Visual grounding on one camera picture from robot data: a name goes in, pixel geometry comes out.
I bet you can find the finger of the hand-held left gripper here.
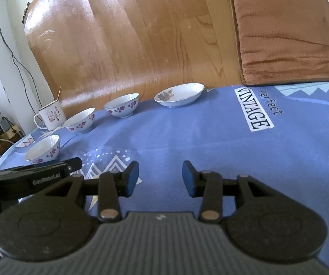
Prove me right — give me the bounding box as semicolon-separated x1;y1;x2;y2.
33;157;82;176

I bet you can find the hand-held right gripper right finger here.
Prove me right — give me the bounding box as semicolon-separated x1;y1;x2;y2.
182;160;280;224

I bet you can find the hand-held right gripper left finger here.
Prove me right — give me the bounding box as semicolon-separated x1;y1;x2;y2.
42;160;140;223

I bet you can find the white floral bowl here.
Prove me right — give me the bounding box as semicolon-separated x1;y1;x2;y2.
25;135;61;164
64;107;96;135
103;93;140;119

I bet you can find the white floral plate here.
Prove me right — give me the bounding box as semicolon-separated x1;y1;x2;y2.
154;83;205;108

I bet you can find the blue printed tablecloth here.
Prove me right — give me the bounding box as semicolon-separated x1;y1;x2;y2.
0;80;329;275

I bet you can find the beige power strip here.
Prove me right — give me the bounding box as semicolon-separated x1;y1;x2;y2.
0;126;24;142

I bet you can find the white enamel mug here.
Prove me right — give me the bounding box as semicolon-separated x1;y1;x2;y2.
33;100;67;131

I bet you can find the wood-pattern vinyl sheet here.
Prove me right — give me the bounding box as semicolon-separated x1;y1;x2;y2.
24;0;242;112

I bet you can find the brown seat cushion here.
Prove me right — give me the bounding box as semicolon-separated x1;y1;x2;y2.
228;0;329;86

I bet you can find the black wall cable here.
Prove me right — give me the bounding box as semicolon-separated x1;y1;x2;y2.
0;0;43;106

